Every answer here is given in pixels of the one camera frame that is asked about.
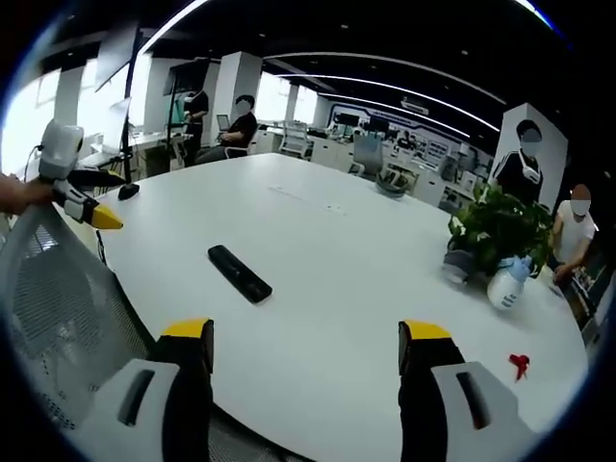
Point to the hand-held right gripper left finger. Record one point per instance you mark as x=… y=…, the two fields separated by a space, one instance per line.
x=144 y=399

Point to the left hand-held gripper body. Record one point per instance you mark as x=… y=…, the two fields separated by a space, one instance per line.
x=59 y=150

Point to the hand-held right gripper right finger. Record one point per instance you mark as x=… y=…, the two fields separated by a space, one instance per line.
x=462 y=399

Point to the black remote control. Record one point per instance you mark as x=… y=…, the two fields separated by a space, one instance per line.
x=239 y=273

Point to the person's left hand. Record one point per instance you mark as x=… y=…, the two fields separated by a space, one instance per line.
x=21 y=195

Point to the black stand base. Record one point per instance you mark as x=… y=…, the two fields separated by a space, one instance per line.
x=128 y=191

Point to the small red object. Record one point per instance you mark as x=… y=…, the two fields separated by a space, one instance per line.
x=520 y=363

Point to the black stand pole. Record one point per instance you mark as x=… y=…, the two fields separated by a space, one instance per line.
x=129 y=110

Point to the grey mesh office chair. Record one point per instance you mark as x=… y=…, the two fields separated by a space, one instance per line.
x=58 y=308

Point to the white blue spray bottle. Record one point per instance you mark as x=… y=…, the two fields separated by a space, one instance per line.
x=507 y=286

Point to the green potted plant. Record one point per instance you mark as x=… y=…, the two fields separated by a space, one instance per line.
x=495 y=231

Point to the white office chair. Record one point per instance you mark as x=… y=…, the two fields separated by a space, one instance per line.
x=368 y=154
x=296 y=139

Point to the dark bowl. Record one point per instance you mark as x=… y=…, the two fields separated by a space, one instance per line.
x=392 y=185

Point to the wall poster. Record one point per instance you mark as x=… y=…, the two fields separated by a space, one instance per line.
x=527 y=154

